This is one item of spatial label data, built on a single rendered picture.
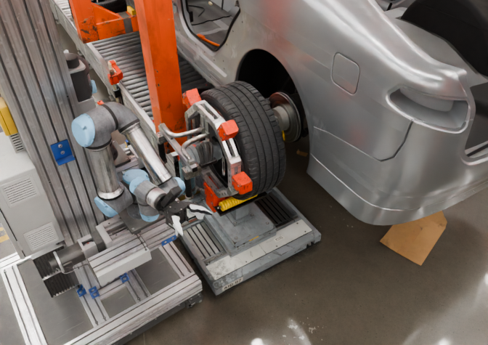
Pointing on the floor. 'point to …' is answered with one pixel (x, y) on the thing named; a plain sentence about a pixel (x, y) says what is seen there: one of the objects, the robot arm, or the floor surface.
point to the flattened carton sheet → (415, 237)
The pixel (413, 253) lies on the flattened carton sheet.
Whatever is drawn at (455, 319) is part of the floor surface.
